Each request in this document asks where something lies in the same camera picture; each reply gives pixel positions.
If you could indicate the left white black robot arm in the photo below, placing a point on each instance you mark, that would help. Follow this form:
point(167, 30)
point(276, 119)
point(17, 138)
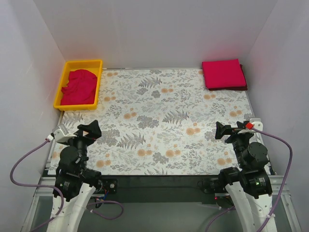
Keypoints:
point(75, 183)

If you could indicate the folded crimson t-shirt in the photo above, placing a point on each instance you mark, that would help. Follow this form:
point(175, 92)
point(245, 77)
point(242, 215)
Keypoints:
point(224, 74)

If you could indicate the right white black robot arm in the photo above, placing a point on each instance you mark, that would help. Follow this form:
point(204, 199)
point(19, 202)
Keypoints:
point(248, 185)

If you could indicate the yellow plastic bin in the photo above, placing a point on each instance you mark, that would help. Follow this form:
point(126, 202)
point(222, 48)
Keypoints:
point(93, 66)

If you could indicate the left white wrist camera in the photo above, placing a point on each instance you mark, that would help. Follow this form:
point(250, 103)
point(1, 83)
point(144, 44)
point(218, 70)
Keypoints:
point(60, 134)

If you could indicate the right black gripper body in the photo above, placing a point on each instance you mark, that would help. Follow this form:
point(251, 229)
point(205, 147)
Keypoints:
point(233, 135)

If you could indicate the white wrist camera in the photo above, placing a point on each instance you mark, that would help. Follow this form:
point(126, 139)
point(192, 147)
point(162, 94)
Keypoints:
point(252, 125)
point(60, 134)

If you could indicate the crimson t-shirt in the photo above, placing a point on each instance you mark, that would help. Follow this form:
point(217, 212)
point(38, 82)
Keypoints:
point(80, 89)
point(224, 74)

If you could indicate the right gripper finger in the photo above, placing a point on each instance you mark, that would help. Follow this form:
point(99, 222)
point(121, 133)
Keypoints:
point(241, 126)
point(222, 130)

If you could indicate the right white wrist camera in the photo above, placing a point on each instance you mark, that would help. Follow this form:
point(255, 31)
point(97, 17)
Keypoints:
point(252, 125)

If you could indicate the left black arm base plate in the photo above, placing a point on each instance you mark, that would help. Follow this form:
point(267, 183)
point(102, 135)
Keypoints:
point(106, 186)

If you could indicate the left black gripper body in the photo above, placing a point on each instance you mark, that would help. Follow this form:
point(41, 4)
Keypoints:
point(82, 136)

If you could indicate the floral patterned table mat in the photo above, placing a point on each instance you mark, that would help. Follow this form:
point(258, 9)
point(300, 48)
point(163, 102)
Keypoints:
point(157, 122)

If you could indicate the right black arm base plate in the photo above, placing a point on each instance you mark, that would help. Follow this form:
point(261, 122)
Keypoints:
point(211, 185)

